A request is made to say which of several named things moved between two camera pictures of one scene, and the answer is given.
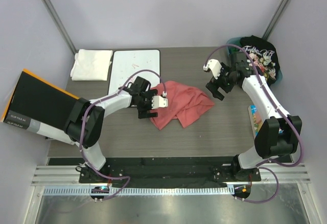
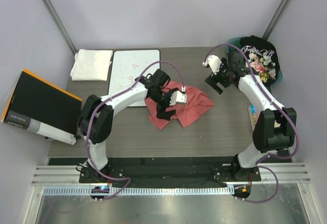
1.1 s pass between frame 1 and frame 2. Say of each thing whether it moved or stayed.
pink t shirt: stayed
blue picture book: stayed
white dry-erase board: stayed
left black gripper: moved
